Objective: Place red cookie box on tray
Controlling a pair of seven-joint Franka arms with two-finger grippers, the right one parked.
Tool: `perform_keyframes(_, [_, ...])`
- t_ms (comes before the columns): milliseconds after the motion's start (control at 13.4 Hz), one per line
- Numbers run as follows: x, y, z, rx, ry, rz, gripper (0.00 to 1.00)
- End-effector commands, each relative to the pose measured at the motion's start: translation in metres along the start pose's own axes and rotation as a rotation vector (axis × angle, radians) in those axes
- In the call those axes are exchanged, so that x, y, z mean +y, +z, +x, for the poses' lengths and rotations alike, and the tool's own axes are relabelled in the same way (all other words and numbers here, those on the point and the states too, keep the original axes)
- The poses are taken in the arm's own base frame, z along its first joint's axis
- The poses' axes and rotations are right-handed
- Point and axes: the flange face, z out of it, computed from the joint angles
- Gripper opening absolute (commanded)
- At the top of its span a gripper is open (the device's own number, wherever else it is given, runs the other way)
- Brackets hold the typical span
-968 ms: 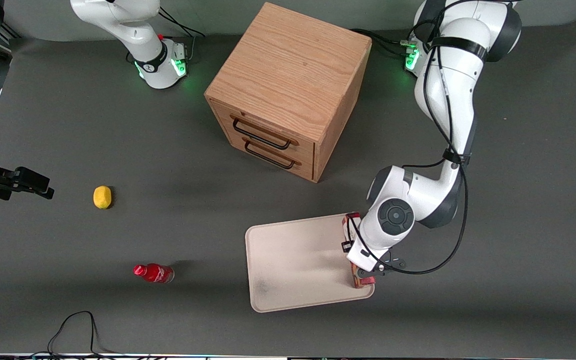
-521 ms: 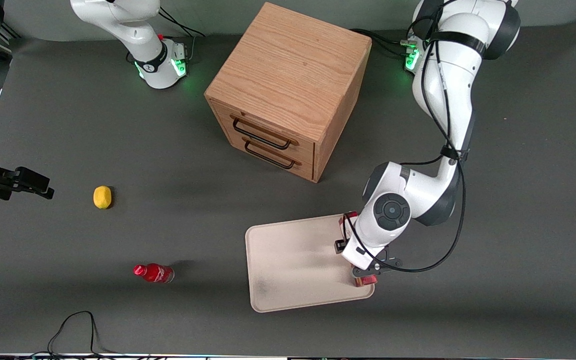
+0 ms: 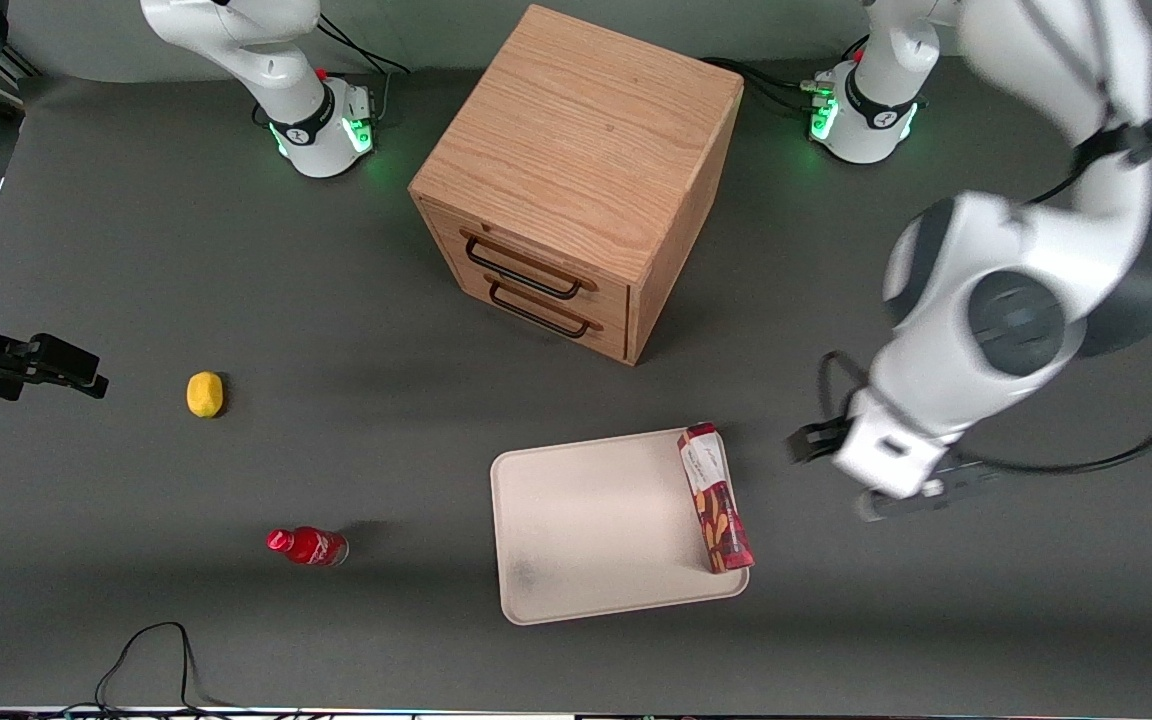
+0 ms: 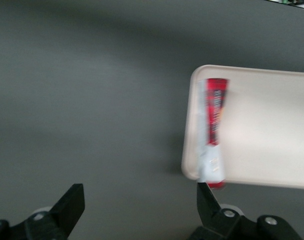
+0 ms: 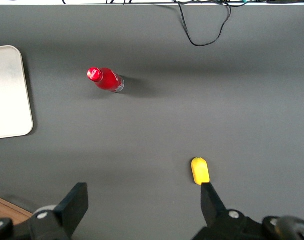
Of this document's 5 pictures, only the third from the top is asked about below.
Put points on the red cookie box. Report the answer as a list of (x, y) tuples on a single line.
[(716, 500)]

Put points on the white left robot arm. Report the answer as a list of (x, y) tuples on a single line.
[(1016, 320)]

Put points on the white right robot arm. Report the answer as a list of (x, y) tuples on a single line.
[(286, 100)]

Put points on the beige plastic tray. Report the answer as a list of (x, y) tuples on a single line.
[(596, 525)]

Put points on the yellow lemon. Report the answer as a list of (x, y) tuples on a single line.
[(204, 394)]

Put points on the red cola bottle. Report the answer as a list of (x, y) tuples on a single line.
[(308, 546)]

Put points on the wooden drawer front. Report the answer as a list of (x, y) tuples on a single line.
[(526, 255), (546, 315)]

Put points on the wooden two-drawer cabinet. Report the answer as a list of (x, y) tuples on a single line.
[(586, 130)]

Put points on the aluminium frame rail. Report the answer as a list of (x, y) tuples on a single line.
[(21, 65)]

